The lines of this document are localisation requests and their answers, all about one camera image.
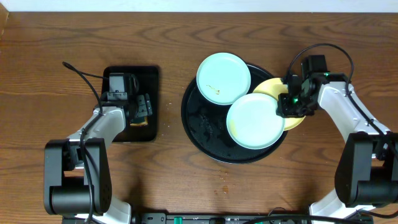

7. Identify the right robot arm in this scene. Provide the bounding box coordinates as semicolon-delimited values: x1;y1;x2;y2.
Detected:
277;72;397;219

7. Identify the black rectangular tray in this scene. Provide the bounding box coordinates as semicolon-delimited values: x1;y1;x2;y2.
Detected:
101;65;159;142

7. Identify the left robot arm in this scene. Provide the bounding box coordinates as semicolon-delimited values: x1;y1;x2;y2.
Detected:
44;73;144;223

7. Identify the yellow plate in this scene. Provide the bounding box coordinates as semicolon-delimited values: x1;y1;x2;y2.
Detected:
253;78;305;131

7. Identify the green and yellow sponge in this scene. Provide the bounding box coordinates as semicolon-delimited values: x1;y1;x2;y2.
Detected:
130;116;148;126

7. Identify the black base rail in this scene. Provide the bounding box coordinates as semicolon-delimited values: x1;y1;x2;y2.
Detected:
61;212;374;224

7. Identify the round black tray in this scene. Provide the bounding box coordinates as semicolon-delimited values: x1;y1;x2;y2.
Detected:
181;79;288;164

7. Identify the light blue plate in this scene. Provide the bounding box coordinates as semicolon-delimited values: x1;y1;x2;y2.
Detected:
226;93;285;150
196;52;251;105

